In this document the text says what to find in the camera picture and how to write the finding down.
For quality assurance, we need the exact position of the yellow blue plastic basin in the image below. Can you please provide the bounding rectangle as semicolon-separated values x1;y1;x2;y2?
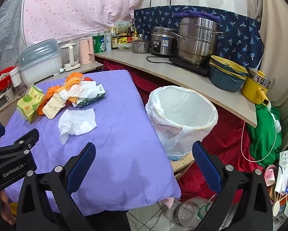
210;55;248;74
209;61;247;78

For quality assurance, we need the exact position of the pink dotted sheet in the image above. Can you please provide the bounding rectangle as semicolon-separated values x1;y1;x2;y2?
21;0;154;45

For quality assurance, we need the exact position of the navy leaf-print cloth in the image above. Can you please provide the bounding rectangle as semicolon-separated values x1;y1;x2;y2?
134;5;265;69

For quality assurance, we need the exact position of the black induction cooktop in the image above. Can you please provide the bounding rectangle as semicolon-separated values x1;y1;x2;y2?
169;56;210;77

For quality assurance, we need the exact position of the purple cloth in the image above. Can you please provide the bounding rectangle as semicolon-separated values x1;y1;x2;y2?
174;10;222;23

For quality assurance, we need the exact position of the white cable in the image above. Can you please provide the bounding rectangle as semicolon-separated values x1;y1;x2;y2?
241;101;278;162

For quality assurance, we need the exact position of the pink cloth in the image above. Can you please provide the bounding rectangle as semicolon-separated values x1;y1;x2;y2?
162;196;175;208

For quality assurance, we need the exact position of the large steel steamer pot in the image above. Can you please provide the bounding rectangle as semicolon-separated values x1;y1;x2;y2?
175;17;226;65

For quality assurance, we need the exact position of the beige curtain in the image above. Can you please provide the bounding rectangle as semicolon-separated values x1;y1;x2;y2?
245;0;288;116

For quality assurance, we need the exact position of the dark sauce bottle white label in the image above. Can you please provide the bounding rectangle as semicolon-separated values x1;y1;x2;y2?
111;29;118;50

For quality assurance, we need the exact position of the black power cable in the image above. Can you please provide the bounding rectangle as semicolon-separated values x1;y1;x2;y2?
146;56;180;64

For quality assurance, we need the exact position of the green cloth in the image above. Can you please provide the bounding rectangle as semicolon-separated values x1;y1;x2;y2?
246;105;282;167

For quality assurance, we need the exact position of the yellow electric pot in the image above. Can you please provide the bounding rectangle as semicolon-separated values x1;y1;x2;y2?
240;68;272;105

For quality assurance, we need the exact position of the pale cardboard box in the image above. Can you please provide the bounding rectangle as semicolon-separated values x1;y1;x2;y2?
114;21;132;34

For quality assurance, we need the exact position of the white paper cup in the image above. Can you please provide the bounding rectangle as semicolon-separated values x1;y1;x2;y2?
272;201;281;218

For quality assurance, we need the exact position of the worn wooden stool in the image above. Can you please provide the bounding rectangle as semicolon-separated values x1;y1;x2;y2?
170;154;196;174

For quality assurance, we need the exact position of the steel rice cooker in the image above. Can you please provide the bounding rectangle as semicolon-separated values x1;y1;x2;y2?
151;26;179;56

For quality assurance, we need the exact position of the person's left hand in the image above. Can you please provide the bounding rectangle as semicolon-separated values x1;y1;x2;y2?
0;190;17;225

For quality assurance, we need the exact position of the beige foam net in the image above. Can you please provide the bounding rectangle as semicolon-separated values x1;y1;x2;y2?
42;93;66;119

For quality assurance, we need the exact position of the pink electric kettle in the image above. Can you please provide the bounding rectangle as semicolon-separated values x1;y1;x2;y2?
79;37;95;64

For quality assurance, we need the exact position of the white paper towel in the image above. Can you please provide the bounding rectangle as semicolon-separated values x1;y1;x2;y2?
61;80;99;101
58;108;97;145

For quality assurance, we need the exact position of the yellow-green snack bag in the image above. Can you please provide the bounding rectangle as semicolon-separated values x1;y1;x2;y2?
16;86;44;124

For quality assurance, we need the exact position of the small steel pot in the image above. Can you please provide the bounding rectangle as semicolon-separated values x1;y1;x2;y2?
131;38;151;54

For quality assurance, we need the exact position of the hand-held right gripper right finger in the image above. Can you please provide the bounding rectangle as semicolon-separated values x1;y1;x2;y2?
192;141;273;231

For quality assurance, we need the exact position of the white lidded container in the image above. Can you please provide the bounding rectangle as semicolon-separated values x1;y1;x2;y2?
9;67;24;97

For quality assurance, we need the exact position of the green tin can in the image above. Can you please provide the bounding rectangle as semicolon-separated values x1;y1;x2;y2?
93;35;106;53

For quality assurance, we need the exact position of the cream plastic trash bin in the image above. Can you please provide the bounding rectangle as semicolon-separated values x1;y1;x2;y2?
149;87;218;159

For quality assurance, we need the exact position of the grey translucent plastic sheet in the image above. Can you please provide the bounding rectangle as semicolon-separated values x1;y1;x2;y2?
0;12;26;73

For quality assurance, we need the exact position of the green milk carton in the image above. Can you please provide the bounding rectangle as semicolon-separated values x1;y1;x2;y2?
73;83;106;108

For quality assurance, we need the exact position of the grey countertop board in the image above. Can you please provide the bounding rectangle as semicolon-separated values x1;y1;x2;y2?
94;50;258;128

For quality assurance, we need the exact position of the pink plastic basket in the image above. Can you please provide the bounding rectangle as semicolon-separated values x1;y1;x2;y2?
264;165;276;186

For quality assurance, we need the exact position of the clear plastic bottle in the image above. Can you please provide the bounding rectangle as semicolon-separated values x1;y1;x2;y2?
163;196;216;228

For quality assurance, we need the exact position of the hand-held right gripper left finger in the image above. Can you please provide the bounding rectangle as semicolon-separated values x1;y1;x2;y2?
16;142;97;231

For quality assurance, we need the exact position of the grey plastic container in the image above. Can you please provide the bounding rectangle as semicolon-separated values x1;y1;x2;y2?
0;87;14;109

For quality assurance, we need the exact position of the white dish rack grey lid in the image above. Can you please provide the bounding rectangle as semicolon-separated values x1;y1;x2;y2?
19;38;63;88

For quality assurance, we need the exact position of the purple blanket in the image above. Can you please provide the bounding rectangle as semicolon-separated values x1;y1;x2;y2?
0;70;181;214

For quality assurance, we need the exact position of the orange foam net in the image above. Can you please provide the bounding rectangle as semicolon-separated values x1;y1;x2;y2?
66;72;87;89

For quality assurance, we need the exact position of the clear food container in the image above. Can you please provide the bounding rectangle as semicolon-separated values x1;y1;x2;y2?
117;43;132;52

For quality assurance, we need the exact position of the white glass kettle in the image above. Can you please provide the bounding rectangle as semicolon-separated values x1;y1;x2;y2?
60;43;81;72

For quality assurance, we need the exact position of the white plastic bin liner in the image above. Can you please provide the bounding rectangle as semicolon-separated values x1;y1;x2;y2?
145;85;218;162

